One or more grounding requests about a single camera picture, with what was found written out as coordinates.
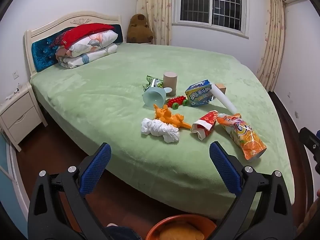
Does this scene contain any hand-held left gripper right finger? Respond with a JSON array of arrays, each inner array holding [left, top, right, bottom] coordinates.
[[209, 141, 293, 240]]

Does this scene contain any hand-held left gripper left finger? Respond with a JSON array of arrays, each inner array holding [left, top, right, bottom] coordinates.
[[27, 142, 112, 240]]

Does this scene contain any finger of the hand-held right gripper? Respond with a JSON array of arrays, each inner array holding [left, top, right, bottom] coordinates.
[[299, 127, 320, 174]]

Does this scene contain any orange snack bag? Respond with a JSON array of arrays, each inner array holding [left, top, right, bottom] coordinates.
[[216, 113, 267, 161]]

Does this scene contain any red and white snack bag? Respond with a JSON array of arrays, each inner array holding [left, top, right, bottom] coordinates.
[[190, 110, 219, 141]]

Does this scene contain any white paper tube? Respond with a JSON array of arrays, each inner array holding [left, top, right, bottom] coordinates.
[[211, 84, 238, 113]]

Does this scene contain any blue cookie box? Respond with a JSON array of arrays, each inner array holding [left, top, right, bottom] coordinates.
[[184, 79, 213, 107]]

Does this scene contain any orange plastic bin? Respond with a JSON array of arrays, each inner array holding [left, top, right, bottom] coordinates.
[[145, 214, 217, 240]]

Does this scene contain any red toy block car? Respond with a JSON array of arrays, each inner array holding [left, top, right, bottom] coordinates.
[[166, 95, 189, 110]]

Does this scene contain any person's left leg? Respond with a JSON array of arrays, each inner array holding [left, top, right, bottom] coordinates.
[[106, 224, 142, 240]]

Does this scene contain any bed with green blanket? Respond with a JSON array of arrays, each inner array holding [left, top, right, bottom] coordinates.
[[30, 42, 294, 221]]

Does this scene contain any white crumpled tissue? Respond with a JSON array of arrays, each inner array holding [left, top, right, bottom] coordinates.
[[141, 117, 180, 144]]

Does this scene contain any orange toy dinosaur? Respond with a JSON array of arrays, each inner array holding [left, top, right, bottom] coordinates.
[[153, 104, 192, 132]]

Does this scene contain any light blue plastic cup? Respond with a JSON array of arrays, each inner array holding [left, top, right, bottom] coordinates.
[[142, 87, 167, 107]]

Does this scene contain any cream nightstand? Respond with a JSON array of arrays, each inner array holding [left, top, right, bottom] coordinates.
[[0, 82, 48, 152]]

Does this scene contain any brown cardboard tube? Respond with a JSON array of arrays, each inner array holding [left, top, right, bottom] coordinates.
[[163, 71, 178, 97]]

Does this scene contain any floral cream curtain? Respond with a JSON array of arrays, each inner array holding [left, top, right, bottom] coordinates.
[[136, 0, 173, 46], [256, 0, 287, 93]]

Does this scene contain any green snack wrapper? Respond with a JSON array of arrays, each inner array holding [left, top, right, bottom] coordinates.
[[142, 75, 164, 93]]

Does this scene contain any stack of pillows and blanket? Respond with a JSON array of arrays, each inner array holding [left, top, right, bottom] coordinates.
[[55, 30, 118, 69]]

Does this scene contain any cream bed with blue headboard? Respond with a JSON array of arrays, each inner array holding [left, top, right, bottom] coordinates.
[[24, 11, 125, 120]]

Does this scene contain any red pillow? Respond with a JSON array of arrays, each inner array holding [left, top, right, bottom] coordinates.
[[61, 23, 115, 50]]

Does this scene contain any brown plush toy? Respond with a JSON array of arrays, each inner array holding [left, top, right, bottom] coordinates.
[[126, 13, 154, 44]]

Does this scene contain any barred window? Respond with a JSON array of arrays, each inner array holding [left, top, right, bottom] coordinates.
[[174, 0, 248, 36]]

